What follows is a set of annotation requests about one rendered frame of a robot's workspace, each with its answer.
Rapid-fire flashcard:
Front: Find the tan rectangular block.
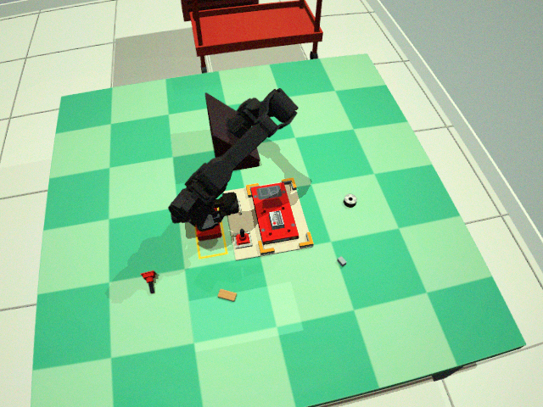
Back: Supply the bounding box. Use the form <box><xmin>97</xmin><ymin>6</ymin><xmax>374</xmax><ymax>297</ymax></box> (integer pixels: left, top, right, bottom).
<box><xmin>218</xmin><ymin>289</ymin><xmax>237</xmax><ymax>302</ymax></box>

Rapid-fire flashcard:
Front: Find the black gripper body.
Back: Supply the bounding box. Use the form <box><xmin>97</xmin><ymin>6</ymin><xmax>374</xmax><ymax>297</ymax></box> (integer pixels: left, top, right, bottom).
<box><xmin>171</xmin><ymin>192</ymin><xmax>239</xmax><ymax>224</ymax></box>

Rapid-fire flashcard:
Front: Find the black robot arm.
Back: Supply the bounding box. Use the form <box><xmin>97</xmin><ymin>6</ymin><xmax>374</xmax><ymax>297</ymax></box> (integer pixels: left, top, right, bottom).
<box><xmin>168</xmin><ymin>88</ymin><xmax>299</xmax><ymax>231</ymax></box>

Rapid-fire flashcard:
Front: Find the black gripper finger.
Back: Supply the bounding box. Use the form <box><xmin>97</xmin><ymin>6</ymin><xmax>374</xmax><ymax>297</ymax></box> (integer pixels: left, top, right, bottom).
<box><xmin>183</xmin><ymin>215</ymin><xmax>196</xmax><ymax>227</ymax></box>
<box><xmin>218</xmin><ymin>207</ymin><xmax>227</xmax><ymax>220</ymax></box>

